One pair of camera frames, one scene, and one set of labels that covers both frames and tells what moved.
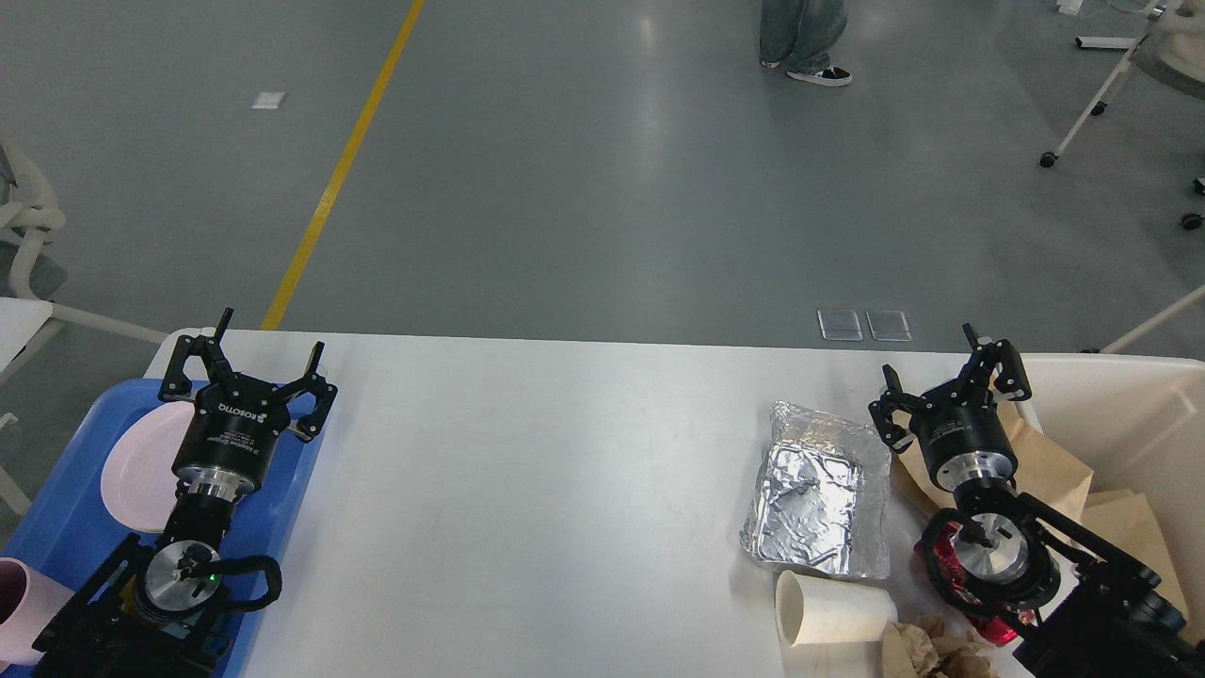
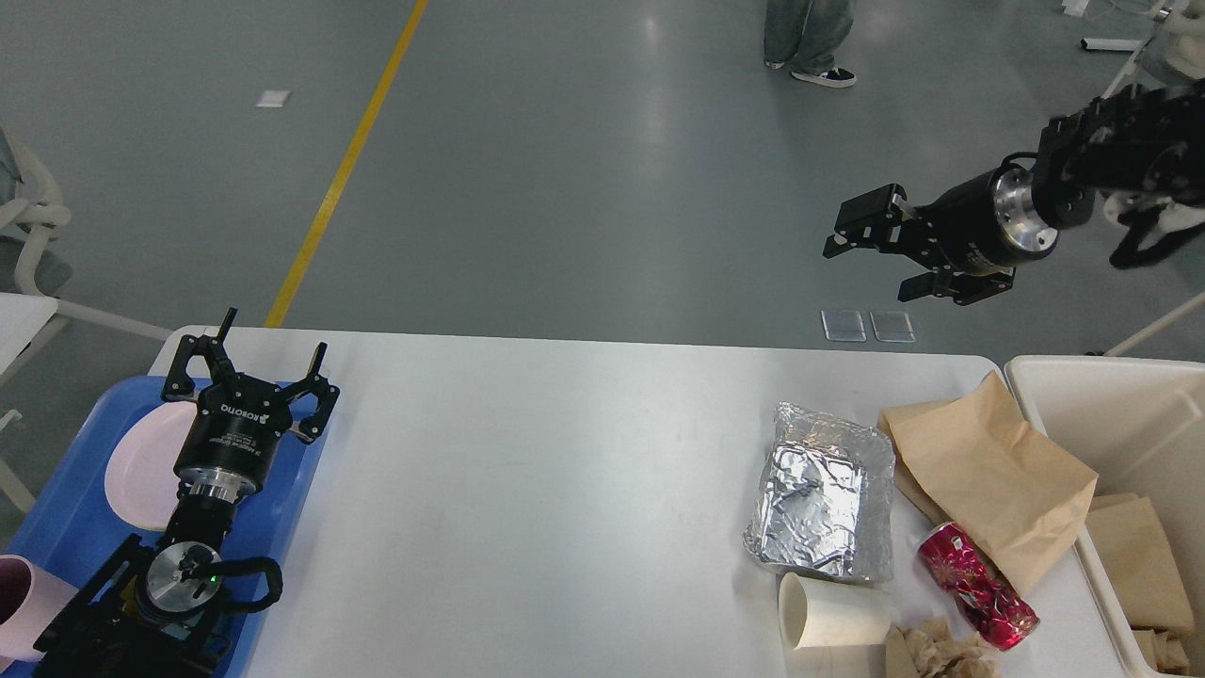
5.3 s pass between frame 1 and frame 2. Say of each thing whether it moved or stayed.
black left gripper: stayed
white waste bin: stayed
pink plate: stayed
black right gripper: moved
